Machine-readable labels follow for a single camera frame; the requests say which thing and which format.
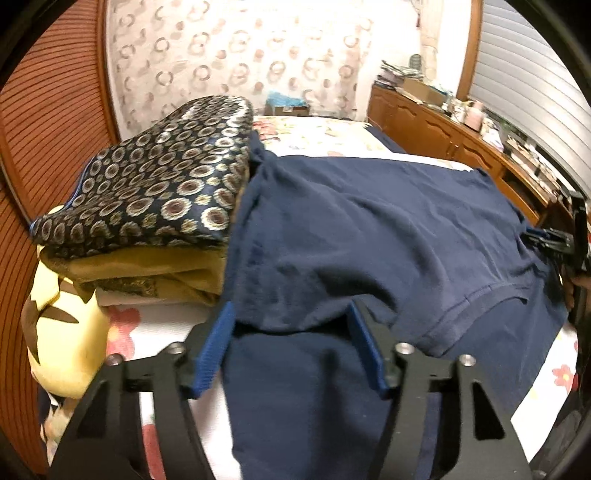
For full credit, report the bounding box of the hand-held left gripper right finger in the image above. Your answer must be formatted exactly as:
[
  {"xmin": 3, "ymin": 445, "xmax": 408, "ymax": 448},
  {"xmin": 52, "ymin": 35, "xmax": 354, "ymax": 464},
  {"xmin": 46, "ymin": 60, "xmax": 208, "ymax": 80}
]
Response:
[{"xmin": 346, "ymin": 300, "xmax": 532, "ymax": 480}]

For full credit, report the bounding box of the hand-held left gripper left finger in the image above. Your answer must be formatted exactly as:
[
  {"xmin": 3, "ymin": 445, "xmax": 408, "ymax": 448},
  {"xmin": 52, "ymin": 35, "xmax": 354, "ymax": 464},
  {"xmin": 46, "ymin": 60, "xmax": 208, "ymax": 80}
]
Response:
[{"xmin": 48, "ymin": 302, "xmax": 237, "ymax": 480}]

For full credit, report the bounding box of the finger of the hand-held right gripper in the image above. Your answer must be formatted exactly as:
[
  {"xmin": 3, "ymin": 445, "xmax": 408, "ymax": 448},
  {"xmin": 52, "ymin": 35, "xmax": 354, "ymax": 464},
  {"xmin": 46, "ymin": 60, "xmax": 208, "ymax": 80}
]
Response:
[
  {"xmin": 523, "ymin": 226, "xmax": 573, "ymax": 243},
  {"xmin": 531, "ymin": 239, "xmax": 575, "ymax": 256}
]

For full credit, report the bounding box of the navy printed t-shirt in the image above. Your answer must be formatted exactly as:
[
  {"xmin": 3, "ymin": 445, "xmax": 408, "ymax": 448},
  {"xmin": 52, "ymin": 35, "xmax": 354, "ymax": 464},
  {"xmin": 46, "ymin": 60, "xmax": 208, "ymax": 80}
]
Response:
[{"xmin": 222, "ymin": 131, "xmax": 571, "ymax": 480}]

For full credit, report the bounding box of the person's right hand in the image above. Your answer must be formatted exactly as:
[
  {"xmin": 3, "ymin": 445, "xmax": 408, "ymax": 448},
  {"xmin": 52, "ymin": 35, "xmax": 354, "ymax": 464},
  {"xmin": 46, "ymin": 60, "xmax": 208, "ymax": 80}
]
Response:
[{"xmin": 564, "ymin": 272, "xmax": 591, "ymax": 319}]

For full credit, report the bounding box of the white red-flower bed sheet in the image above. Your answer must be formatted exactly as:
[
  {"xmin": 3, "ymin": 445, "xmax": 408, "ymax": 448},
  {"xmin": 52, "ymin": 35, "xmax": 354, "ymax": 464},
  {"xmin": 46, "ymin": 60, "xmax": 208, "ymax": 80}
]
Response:
[{"xmin": 39, "ymin": 148, "xmax": 580, "ymax": 480}]

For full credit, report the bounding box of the mustard yellow folded blanket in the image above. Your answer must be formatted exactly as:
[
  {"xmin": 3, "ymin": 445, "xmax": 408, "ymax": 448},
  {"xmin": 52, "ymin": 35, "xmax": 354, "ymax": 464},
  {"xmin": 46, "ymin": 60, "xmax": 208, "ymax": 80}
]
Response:
[{"xmin": 39, "ymin": 240, "xmax": 234, "ymax": 306}]

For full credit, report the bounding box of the yellow plush toy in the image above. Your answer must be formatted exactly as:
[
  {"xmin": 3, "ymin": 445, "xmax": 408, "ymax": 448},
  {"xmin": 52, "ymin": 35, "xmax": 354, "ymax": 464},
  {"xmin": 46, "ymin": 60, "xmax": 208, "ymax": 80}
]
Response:
[{"xmin": 21, "ymin": 270, "xmax": 109, "ymax": 398}]

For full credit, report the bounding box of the grey window blind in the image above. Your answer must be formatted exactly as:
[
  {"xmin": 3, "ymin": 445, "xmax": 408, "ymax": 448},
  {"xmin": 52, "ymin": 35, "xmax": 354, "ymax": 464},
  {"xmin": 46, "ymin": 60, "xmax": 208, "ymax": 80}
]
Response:
[{"xmin": 466, "ymin": 0, "xmax": 587, "ymax": 185}]

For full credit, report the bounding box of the brown wooden cabinet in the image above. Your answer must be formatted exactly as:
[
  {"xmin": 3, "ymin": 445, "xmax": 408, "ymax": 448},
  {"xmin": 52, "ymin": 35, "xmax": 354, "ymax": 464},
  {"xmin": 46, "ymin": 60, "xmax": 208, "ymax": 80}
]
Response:
[{"xmin": 368, "ymin": 83, "xmax": 573, "ymax": 232}]

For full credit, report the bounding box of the navy circle-patterned folded quilt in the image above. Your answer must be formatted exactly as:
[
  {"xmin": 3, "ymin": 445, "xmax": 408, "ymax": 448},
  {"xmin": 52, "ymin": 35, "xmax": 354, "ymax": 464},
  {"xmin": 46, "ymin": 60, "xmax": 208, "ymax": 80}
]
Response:
[{"xmin": 30, "ymin": 95, "xmax": 254, "ymax": 259}]

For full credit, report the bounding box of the dark navy bed blanket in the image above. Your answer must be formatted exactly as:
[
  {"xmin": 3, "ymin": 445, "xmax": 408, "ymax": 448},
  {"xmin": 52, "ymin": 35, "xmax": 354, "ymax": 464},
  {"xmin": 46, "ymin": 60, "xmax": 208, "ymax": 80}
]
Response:
[{"xmin": 368, "ymin": 127, "xmax": 408, "ymax": 156}]

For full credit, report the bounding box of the brown cardboard box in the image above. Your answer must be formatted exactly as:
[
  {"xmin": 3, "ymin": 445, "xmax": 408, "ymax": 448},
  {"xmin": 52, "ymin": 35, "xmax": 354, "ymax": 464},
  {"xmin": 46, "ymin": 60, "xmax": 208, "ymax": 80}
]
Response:
[{"xmin": 402, "ymin": 78, "xmax": 446, "ymax": 104}]

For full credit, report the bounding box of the beige tied window curtain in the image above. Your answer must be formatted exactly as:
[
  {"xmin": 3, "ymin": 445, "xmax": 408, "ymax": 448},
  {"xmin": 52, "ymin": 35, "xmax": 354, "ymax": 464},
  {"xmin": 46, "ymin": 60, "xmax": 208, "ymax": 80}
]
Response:
[{"xmin": 418, "ymin": 0, "xmax": 441, "ymax": 84}]

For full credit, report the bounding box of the stack of newspapers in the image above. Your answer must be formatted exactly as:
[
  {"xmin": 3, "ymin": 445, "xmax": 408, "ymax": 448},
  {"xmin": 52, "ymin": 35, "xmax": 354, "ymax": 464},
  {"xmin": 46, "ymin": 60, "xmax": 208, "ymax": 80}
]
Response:
[{"xmin": 376, "ymin": 60, "xmax": 416, "ymax": 86}]

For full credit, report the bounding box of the beige large-flower bed cover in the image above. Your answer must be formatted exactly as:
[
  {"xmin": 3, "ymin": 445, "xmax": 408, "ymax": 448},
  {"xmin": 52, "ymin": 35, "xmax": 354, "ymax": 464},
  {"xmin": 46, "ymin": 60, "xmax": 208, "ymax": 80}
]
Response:
[{"xmin": 253, "ymin": 115, "xmax": 384, "ymax": 155}]

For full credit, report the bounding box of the small open cardboard box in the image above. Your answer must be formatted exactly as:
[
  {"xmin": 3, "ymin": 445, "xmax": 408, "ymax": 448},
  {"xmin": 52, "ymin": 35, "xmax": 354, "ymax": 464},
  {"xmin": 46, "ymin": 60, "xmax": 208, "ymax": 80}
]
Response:
[{"xmin": 265, "ymin": 102, "xmax": 311, "ymax": 117}]

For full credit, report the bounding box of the blue plastic bag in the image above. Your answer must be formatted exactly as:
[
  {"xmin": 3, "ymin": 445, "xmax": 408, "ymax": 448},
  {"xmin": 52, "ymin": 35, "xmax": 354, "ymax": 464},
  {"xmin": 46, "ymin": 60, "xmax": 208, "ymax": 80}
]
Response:
[{"xmin": 267, "ymin": 91, "xmax": 305, "ymax": 107}]

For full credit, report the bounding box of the brown louvered wooden wardrobe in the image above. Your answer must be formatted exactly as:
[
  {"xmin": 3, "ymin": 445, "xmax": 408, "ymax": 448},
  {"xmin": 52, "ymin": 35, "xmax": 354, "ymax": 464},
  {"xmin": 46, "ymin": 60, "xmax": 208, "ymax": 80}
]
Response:
[{"xmin": 0, "ymin": 0, "xmax": 121, "ymax": 472}]

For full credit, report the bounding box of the white circle-patterned curtain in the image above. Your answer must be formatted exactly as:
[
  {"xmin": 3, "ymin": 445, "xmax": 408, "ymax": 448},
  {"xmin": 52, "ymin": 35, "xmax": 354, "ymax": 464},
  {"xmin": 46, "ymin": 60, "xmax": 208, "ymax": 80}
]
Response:
[{"xmin": 105, "ymin": 0, "xmax": 375, "ymax": 134}]

